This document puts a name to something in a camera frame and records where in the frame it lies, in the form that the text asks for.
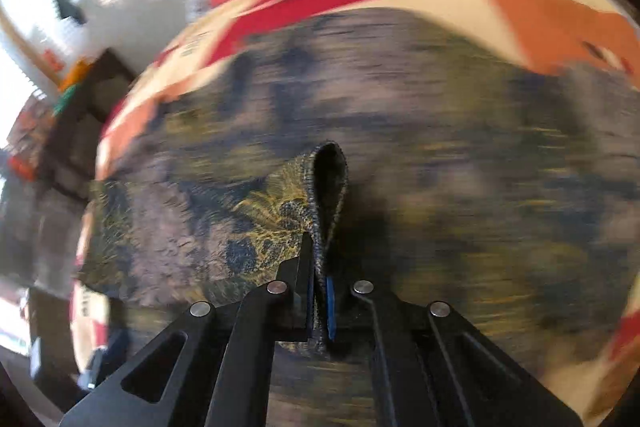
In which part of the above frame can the dark floral patterned garment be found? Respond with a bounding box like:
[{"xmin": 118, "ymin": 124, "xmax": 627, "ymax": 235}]
[{"xmin": 77, "ymin": 8, "xmax": 640, "ymax": 427}]

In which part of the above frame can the dark wooden side cabinet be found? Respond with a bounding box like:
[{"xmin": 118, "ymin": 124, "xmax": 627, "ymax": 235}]
[{"xmin": 36, "ymin": 48, "xmax": 137, "ymax": 204}]

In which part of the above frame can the orange basket on cabinet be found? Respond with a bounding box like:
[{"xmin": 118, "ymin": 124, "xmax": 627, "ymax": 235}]
[{"xmin": 58, "ymin": 58, "xmax": 92, "ymax": 93}]

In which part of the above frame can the orange red cream fleece blanket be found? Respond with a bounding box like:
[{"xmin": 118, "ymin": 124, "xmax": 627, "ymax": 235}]
[{"xmin": 78, "ymin": 0, "xmax": 639, "ymax": 426}]

